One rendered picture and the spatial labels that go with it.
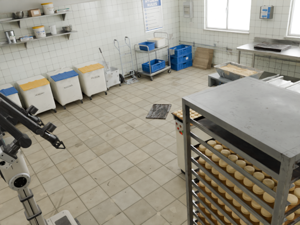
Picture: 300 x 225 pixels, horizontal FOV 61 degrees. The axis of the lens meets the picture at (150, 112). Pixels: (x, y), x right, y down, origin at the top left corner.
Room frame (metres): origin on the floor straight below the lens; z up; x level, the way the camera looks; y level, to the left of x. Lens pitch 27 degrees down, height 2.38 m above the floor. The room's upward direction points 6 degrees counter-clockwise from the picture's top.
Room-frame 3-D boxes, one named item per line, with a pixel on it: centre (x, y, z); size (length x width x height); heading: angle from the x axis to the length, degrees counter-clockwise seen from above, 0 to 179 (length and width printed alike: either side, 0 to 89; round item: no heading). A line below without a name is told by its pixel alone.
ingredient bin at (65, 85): (5.64, 1.87, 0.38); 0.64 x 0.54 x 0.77; 34
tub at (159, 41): (7.10, -0.38, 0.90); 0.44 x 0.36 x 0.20; 43
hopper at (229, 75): (3.03, -1.14, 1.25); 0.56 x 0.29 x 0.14; 26
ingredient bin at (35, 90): (5.27, 2.41, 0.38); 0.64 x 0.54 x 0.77; 36
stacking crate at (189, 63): (7.46, -1.07, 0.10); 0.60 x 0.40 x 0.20; 123
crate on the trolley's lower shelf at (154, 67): (6.98, -0.25, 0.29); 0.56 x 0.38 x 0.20; 133
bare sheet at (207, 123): (1.05, -0.53, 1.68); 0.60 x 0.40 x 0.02; 25
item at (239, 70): (3.03, -1.14, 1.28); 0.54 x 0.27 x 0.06; 26
